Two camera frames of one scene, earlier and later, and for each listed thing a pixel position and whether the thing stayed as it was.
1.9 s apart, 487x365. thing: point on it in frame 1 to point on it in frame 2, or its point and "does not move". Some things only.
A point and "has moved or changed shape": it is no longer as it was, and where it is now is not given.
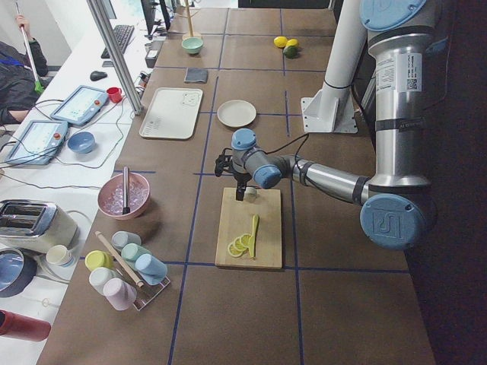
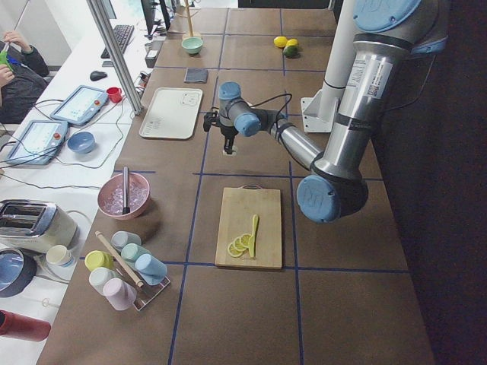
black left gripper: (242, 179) to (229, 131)
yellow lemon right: (292, 42) does not move
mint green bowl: (192, 45) does not move
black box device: (151, 58) does not move
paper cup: (59, 255) does not move
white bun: (250, 194) has moved or changed shape
